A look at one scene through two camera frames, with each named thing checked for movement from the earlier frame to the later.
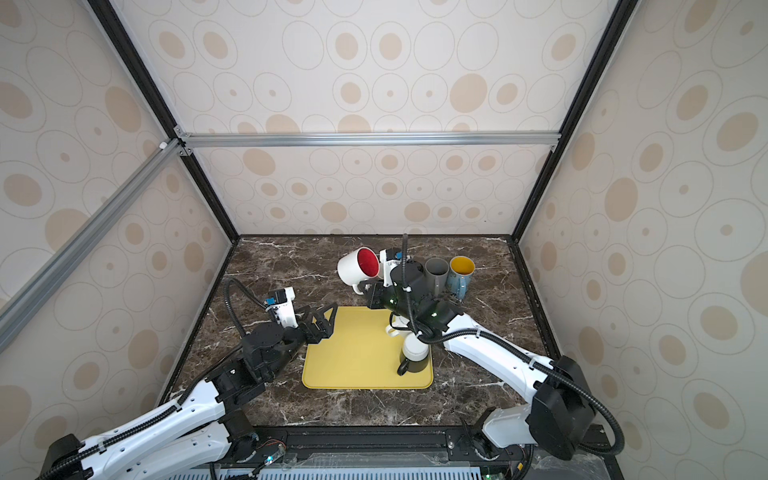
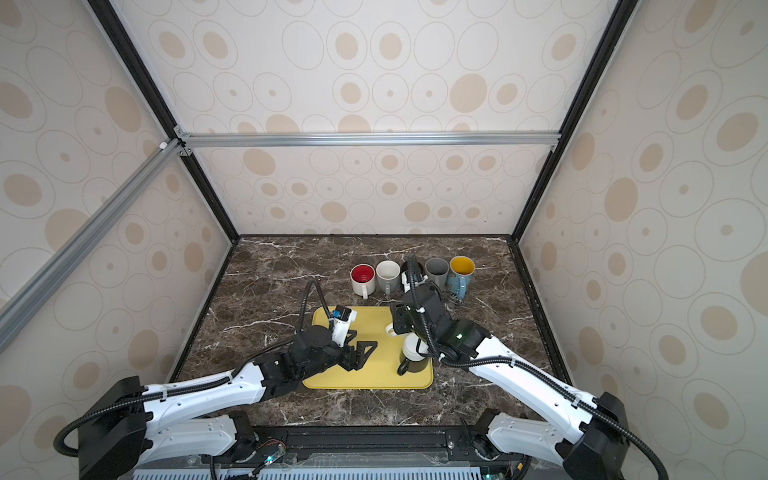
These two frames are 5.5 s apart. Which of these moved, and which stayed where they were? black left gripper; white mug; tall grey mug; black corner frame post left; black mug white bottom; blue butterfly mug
Moved: white mug; black left gripper
Stayed: blue butterfly mug; black corner frame post left; tall grey mug; black mug white bottom
